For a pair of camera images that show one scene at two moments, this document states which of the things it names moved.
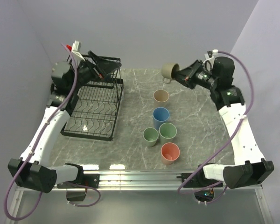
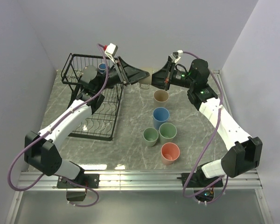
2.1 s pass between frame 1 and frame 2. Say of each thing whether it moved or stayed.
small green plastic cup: stayed
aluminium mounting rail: stayed
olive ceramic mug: moved
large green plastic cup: stayed
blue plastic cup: stayed
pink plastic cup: stayed
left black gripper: moved
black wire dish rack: stayed
